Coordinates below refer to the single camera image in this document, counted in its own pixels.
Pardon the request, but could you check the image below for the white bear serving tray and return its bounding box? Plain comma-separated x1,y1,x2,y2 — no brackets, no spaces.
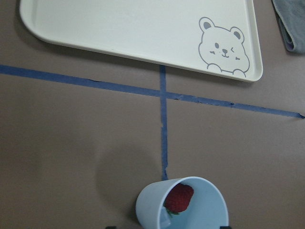
20,0,263,82

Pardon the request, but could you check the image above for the red strawberry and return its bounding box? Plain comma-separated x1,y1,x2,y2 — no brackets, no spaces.
163,183,194,215

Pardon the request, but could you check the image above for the light blue cup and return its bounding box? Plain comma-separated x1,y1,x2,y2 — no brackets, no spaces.
136,177,230,229

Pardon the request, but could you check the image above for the grey folded cloth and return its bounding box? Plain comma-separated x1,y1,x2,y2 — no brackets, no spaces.
273,0,305,54

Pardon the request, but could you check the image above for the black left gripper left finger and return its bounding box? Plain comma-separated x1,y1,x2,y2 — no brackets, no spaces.
105,226,117,229

